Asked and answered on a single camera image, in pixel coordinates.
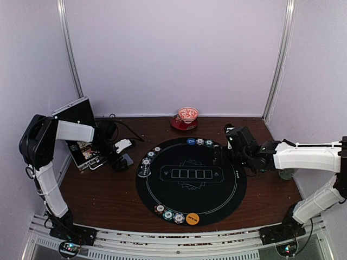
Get aluminium poker case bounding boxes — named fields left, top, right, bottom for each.
left=52, top=96, right=106, bottom=172

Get right aluminium frame post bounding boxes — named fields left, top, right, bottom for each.
left=262, top=0, right=297, bottom=122

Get front aluminium rail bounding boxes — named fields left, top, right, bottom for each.
left=19, top=220, right=337, bottom=259

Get grey dealer button disc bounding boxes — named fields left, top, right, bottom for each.
left=137, top=166, right=151, bottom=178

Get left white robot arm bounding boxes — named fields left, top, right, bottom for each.
left=19, top=114, right=134, bottom=241

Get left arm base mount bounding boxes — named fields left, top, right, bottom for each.
left=49, top=225, right=97, bottom=259

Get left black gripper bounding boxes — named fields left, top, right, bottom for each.
left=93, top=140, right=127, bottom=171

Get orange big blind button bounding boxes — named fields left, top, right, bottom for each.
left=185, top=213, right=200, bottom=225

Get blue small blind button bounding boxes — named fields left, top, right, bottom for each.
left=187, top=138, right=196, bottom=145

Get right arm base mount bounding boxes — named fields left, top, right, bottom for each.
left=259, top=224, right=306, bottom=258

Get green chips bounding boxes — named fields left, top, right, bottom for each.
left=162, top=210, right=174, bottom=221
left=204, top=140, right=214, bottom=147
left=147, top=151, right=156, bottom=158

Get red white patterned bowl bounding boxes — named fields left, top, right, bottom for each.
left=178, top=107, right=199, bottom=124

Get black round poker mat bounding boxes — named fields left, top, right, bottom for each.
left=136, top=137, right=247, bottom=226

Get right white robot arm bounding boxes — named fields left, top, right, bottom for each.
left=213, top=124, right=346, bottom=239

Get orange black chips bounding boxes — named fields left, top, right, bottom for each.
left=153, top=146, right=161, bottom=153
left=154, top=204, right=165, bottom=214

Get dark red saucer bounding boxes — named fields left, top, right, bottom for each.
left=170, top=114, right=198, bottom=131

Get grey playing card deck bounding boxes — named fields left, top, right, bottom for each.
left=123, top=153, right=133, bottom=166

